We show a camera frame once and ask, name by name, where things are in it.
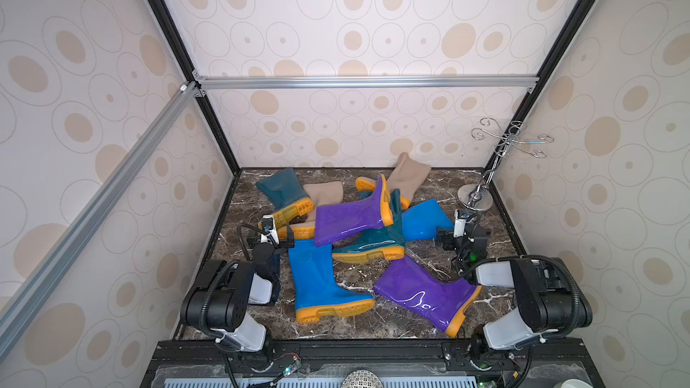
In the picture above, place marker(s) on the beige boot back right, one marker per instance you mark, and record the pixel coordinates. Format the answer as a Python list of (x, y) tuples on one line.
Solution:
[(407, 177)]

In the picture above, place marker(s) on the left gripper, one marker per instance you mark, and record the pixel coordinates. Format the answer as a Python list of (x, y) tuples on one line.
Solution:
[(283, 245)]

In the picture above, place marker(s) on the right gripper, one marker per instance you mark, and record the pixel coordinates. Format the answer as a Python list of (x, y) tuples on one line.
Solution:
[(464, 240)]

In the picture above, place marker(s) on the blue boot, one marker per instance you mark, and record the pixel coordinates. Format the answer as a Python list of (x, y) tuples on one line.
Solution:
[(317, 293), (421, 221)]

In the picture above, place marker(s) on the teal boot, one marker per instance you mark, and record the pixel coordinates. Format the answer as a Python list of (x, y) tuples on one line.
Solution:
[(386, 243), (286, 193)]

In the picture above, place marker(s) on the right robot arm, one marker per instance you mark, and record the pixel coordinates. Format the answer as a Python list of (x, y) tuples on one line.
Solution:
[(549, 303)]

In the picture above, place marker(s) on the beige boot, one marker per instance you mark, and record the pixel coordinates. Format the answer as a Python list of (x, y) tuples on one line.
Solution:
[(407, 177), (322, 194)]

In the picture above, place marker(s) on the diagonal aluminium rail left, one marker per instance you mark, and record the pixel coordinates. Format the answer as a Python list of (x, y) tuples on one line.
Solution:
[(35, 291)]

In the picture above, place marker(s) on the black base frame front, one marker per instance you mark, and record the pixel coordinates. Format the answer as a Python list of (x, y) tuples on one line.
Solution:
[(445, 355)]

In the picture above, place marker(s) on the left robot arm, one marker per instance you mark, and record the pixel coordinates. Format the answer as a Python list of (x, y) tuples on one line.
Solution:
[(217, 302)]

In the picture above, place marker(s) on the chrome wire stand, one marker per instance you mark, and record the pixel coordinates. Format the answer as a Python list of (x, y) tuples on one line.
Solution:
[(477, 198)]

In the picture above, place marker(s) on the horizontal aluminium rail back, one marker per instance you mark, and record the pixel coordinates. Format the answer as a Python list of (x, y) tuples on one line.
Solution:
[(370, 81)]

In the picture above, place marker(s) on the purple boot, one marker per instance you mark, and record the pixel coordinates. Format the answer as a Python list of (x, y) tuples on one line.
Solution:
[(409, 285), (340, 221)]

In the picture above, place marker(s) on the beige boot back left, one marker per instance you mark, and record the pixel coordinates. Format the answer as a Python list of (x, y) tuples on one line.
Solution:
[(322, 194)]

